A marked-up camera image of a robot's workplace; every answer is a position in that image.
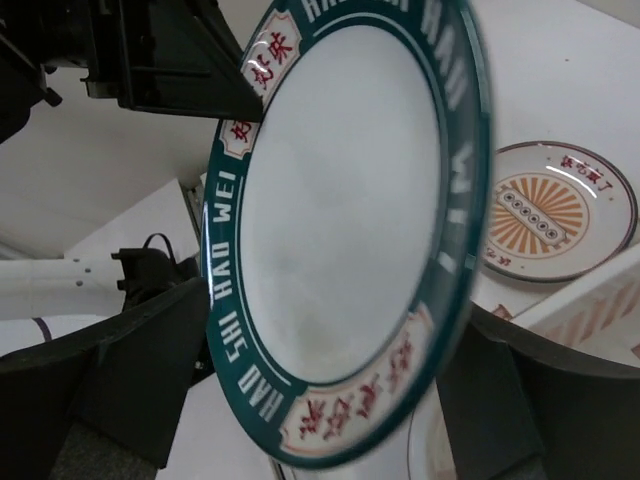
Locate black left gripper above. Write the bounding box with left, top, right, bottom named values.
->
left=1, top=0, right=263, bottom=141

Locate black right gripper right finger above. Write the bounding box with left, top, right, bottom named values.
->
left=437, top=319, right=639, bottom=479

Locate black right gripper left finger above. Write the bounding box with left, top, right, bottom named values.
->
left=1, top=278, right=209, bottom=479

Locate red character white plate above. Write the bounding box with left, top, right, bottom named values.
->
left=407, top=393, right=457, bottom=480

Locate orange sunburst plate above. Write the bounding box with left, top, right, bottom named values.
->
left=484, top=141, right=639, bottom=283

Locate green rimmed white plate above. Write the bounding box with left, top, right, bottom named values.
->
left=201, top=1, right=494, bottom=470

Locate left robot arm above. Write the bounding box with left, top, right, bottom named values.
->
left=1, top=1, right=262, bottom=319

